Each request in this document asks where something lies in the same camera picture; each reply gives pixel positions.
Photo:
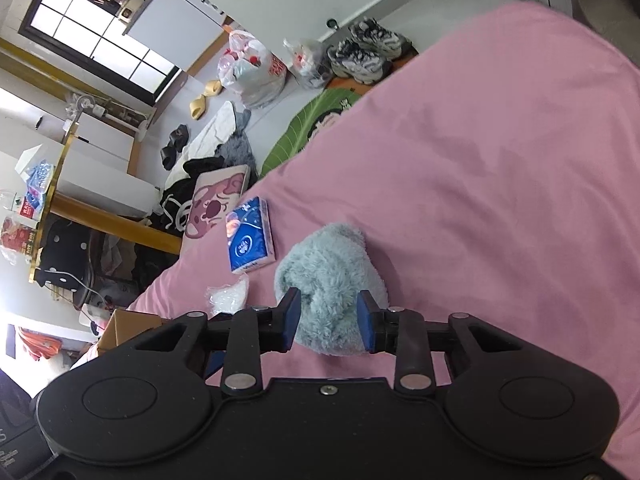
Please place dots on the right grey white sneaker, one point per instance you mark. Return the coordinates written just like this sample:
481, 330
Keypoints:
372, 36

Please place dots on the right yellow slipper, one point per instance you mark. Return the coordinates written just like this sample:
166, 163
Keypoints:
213, 88

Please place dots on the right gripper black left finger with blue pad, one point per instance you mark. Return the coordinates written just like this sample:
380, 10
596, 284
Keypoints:
246, 335

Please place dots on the grey-blue fluffy plush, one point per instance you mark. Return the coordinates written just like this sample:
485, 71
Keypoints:
330, 267

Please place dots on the white tissue box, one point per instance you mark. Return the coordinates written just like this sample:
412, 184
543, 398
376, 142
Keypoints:
33, 157

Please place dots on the red snack bag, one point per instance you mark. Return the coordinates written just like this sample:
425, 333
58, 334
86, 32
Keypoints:
17, 241

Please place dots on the white towel on floor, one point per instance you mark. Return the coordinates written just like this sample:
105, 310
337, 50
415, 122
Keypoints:
216, 132

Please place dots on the blue white wipes pack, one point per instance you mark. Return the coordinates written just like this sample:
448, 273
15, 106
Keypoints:
37, 178

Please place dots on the pink bed sheet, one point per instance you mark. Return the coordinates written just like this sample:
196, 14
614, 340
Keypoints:
496, 180

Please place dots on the grey clothing on floor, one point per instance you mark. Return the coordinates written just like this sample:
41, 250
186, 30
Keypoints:
236, 151

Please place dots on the white kitchen cabinet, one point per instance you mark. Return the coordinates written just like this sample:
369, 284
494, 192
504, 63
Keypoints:
187, 33

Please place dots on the grey white sneaker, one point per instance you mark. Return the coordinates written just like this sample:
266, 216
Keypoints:
372, 36
349, 60

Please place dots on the left yellow slipper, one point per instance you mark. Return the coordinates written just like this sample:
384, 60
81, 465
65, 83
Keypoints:
198, 107

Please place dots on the blue tissue pack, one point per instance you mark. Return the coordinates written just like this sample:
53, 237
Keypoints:
249, 236

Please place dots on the brown cardboard box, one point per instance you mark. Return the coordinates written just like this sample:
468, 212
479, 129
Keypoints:
125, 325

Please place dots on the left grey white sneaker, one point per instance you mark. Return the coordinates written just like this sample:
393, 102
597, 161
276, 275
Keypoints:
349, 60

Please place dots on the clear plastic trash bag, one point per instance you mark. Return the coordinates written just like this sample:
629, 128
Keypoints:
309, 63

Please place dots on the yellow slipper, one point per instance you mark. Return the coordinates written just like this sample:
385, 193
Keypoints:
213, 88
198, 107

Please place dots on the orange garment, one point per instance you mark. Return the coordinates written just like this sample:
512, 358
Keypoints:
37, 345

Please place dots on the clear water bottle red label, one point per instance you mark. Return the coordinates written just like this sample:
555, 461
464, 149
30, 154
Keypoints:
28, 205

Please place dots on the black clothes pile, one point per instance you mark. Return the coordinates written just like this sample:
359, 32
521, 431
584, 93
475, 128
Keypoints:
172, 212

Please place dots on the black-framed glass door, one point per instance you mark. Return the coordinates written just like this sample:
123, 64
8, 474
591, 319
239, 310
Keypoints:
96, 41

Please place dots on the black polka dot bag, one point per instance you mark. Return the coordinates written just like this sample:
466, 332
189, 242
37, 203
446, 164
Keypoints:
64, 257

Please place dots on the white crinkly plastic bag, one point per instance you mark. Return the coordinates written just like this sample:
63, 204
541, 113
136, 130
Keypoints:
230, 298

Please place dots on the round white gold-rimmed table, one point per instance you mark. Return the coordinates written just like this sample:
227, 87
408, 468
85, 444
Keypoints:
106, 200

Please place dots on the white red plastic shopping bag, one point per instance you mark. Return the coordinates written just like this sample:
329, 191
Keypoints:
250, 70

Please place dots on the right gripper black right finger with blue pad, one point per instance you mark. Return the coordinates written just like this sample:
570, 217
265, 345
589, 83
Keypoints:
403, 334

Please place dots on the pink bear cushion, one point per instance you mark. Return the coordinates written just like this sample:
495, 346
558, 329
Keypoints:
215, 194

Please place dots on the green leaf cartoon rug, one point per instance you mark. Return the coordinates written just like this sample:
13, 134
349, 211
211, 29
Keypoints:
323, 110

